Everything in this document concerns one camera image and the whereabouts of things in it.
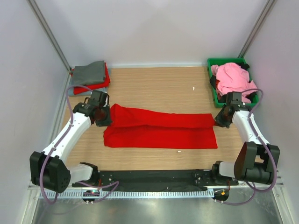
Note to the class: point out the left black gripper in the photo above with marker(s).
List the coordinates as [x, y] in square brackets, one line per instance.
[107, 122]

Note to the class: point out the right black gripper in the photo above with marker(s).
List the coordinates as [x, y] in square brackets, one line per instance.
[219, 121]

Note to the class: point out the red t shirt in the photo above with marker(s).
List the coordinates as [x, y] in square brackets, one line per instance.
[106, 82]
[140, 128]

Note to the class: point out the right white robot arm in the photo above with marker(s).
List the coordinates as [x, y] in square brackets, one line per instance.
[257, 160]

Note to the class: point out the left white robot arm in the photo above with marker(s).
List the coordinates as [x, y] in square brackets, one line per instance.
[48, 168]

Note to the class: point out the folded red t shirt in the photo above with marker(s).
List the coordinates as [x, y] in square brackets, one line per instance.
[106, 82]

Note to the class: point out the folded blue-grey t shirt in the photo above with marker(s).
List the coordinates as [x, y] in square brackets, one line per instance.
[100, 89]

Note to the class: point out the folded grey t shirt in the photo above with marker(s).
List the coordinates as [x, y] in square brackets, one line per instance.
[93, 73]

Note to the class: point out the pink t shirt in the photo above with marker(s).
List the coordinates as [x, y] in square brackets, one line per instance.
[232, 77]

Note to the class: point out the green plastic bin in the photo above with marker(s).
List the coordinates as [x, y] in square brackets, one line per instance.
[222, 61]

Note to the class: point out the aluminium front rail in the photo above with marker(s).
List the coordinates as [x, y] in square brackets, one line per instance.
[279, 181]

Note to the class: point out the white slotted cable duct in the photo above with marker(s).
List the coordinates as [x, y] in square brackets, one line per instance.
[83, 194]

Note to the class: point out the left aluminium frame post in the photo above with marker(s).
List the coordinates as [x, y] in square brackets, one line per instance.
[40, 17]

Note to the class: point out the aluminium frame post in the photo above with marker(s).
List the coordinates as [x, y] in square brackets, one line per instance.
[266, 10]
[40, 17]

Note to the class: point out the right aluminium frame post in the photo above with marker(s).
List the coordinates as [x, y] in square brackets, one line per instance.
[266, 10]

